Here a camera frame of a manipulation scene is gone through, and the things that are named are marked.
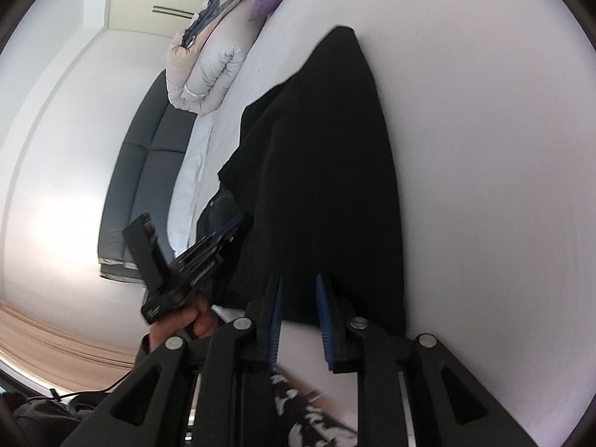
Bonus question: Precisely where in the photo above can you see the black denim pants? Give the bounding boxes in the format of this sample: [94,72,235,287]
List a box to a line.
[211,26,406,335]

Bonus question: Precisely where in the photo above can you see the person left hand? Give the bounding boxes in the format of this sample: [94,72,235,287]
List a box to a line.
[149,295,219,352]

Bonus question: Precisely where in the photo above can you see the white pillow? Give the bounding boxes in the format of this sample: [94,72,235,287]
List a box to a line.
[167,111,216,257]

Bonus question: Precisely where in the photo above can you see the dark grey headboard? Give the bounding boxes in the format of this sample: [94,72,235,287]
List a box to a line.
[97,74,196,283]

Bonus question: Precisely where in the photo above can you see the folded beige duvet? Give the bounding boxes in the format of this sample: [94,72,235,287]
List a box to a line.
[166,0,264,116]

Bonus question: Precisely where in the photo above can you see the folded blue denim garment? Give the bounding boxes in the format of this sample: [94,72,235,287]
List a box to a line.
[181,0,244,48]

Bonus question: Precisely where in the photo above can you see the white bed mattress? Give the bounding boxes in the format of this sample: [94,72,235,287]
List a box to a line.
[175,0,595,446]

